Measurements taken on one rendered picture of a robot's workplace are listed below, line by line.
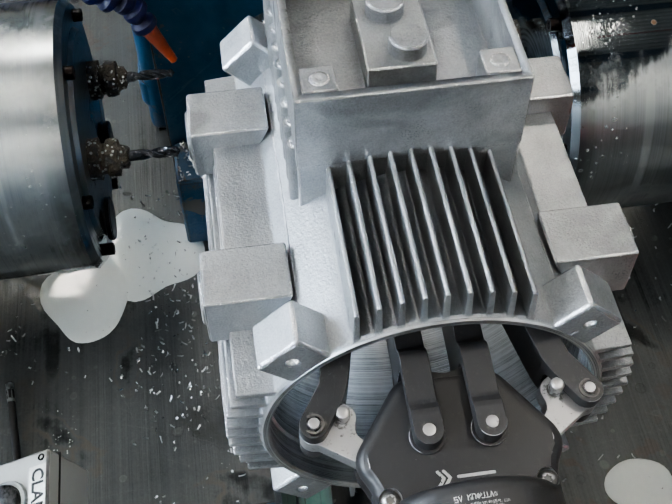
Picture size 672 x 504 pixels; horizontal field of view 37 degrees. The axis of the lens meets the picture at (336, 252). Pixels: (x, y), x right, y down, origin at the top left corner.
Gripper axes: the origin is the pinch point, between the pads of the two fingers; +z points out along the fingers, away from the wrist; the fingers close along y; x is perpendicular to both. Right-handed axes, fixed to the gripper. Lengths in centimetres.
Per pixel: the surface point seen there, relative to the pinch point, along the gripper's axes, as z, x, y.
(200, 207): 34, 55, 12
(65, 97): 27.6, 26.1, 21.0
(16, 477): -2.7, 30.0, 25.5
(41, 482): -3.7, 28.9, 23.5
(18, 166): 22.6, 28.0, 25.2
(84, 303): 26, 60, 26
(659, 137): 20.6, 30.9, -29.1
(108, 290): 28, 60, 24
